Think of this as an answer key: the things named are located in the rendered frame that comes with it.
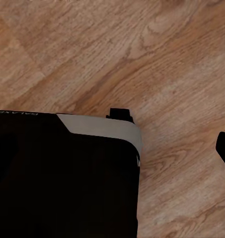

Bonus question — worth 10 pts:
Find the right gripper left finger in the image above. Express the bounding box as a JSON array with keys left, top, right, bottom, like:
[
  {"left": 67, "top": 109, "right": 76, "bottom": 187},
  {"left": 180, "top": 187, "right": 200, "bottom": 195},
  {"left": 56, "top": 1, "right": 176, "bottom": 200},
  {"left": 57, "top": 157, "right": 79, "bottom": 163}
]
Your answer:
[{"left": 0, "top": 132, "right": 19, "bottom": 180}]

